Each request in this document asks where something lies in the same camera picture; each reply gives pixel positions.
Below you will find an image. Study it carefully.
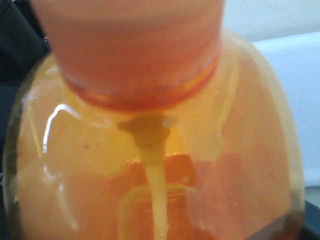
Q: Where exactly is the orange pump soap bottle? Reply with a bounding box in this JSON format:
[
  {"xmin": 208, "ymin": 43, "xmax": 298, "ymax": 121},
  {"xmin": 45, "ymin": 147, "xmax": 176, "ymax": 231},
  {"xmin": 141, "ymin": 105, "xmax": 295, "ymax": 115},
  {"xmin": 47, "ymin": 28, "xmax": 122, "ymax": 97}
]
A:
[{"xmin": 3, "ymin": 0, "xmax": 305, "ymax": 240}]

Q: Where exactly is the white rectangular plastic tray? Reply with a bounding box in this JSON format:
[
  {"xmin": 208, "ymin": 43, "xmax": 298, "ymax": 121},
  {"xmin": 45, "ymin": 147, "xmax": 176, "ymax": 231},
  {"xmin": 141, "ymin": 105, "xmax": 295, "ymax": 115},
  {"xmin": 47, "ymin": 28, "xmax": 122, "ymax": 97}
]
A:
[{"xmin": 254, "ymin": 32, "xmax": 320, "ymax": 187}]

